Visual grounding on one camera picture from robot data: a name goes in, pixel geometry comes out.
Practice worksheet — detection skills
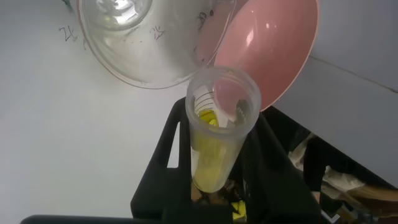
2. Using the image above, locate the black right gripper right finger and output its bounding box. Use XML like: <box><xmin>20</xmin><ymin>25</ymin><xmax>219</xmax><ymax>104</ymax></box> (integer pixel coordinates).
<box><xmin>231</xmin><ymin>105</ymin><xmax>322</xmax><ymax>224</ymax></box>

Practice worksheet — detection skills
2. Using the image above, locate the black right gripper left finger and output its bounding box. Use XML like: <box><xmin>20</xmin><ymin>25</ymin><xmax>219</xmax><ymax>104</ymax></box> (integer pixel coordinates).
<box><xmin>130</xmin><ymin>96</ymin><xmax>193</xmax><ymax>220</ymax></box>

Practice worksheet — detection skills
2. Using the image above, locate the test tube with yellow pigment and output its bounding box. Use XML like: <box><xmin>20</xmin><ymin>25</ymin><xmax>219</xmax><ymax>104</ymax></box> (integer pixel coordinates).
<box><xmin>185</xmin><ymin>65</ymin><xmax>262</xmax><ymax>194</ymax></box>

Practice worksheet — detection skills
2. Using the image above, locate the pink bowl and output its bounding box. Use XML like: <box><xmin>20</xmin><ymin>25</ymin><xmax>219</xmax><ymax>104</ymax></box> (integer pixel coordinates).
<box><xmin>193</xmin><ymin>0</ymin><xmax>321</xmax><ymax>113</ymax></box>

